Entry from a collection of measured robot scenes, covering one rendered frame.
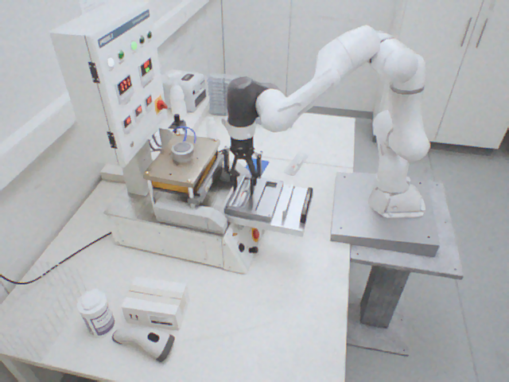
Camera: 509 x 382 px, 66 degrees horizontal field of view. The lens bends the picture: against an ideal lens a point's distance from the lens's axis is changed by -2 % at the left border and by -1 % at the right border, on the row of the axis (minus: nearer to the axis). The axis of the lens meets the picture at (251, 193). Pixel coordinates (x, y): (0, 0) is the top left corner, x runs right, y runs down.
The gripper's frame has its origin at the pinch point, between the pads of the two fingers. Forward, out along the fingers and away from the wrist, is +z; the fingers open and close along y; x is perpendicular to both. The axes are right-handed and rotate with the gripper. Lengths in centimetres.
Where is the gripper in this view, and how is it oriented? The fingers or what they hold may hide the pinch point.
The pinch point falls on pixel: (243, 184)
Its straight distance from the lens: 139.2
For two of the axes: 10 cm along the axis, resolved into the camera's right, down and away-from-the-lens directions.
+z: 0.2, 7.6, 6.5
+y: 9.6, 1.6, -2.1
